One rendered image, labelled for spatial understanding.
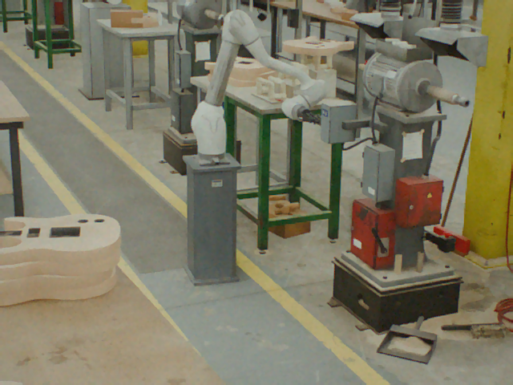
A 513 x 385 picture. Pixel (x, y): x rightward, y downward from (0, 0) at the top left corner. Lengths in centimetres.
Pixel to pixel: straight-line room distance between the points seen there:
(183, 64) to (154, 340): 469
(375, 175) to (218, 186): 95
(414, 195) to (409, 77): 59
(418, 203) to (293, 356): 99
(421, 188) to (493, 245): 126
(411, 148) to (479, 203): 120
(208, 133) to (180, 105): 218
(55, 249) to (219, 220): 233
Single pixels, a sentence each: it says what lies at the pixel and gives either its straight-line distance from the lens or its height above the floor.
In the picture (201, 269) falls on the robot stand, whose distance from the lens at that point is 535.
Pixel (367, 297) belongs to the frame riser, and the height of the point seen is 15.
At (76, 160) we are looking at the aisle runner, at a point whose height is 0.
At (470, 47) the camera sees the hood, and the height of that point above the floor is 149.
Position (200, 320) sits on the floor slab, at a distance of 498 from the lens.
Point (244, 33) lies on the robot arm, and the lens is 514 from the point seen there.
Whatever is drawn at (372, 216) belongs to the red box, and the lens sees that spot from 479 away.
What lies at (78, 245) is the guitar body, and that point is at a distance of 306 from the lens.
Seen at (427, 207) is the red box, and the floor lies 66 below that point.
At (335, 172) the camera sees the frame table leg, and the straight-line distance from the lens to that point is 586.
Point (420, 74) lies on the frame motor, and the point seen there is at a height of 132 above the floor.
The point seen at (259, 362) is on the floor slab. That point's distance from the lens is 458.
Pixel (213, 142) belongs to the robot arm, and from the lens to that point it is 517.
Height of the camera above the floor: 220
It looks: 18 degrees down
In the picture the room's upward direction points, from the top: 1 degrees clockwise
